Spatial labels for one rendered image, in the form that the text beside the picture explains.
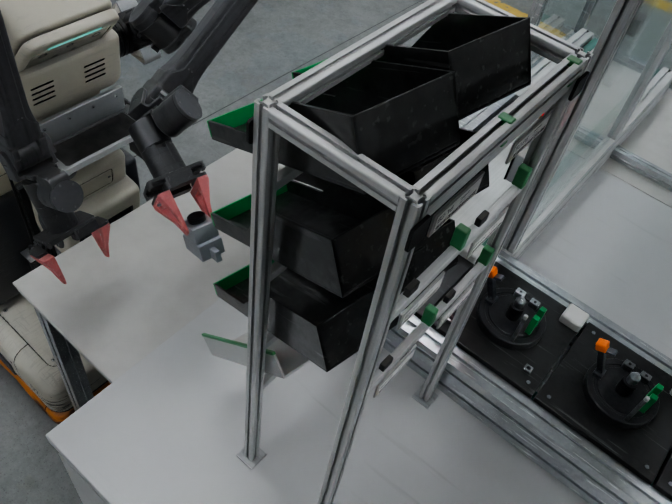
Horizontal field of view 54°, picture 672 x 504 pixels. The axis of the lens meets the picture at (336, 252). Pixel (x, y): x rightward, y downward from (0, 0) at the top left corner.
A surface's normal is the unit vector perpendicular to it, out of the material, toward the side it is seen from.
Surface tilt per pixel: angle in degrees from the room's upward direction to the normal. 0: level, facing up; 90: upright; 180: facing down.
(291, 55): 0
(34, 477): 0
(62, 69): 98
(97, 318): 0
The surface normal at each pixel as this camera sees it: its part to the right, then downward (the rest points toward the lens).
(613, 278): 0.11, -0.64
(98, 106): 0.75, 0.56
